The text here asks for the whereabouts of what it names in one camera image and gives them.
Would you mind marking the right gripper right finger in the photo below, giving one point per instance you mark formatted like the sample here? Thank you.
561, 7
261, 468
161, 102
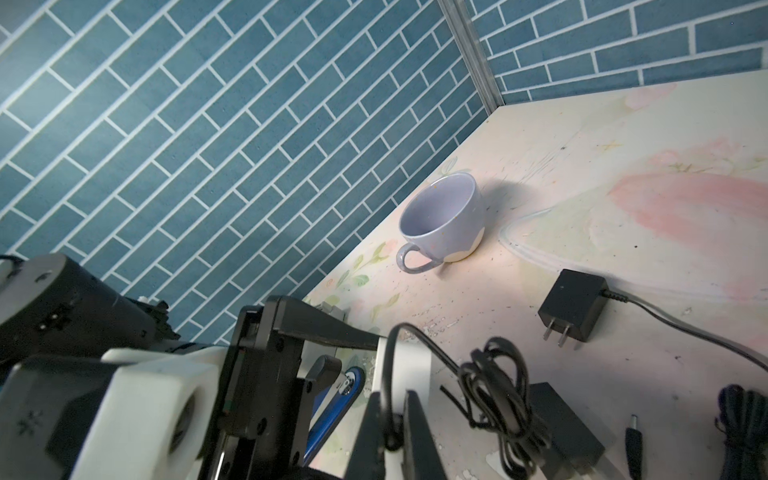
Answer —
421, 459

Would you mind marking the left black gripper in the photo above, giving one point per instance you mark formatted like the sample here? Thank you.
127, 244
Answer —
260, 422

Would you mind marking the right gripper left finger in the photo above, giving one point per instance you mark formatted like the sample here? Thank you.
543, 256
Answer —
366, 461

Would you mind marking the black power adapter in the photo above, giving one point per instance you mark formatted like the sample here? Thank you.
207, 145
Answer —
576, 300
533, 429

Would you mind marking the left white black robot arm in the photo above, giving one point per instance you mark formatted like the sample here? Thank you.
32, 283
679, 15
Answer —
50, 305

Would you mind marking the blue black handheld tool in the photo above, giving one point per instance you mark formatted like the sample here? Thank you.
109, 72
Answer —
331, 407

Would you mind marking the lavender ceramic cup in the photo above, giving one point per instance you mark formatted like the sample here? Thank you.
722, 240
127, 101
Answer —
444, 223

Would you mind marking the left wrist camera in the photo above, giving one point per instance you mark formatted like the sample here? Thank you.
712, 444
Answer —
130, 414

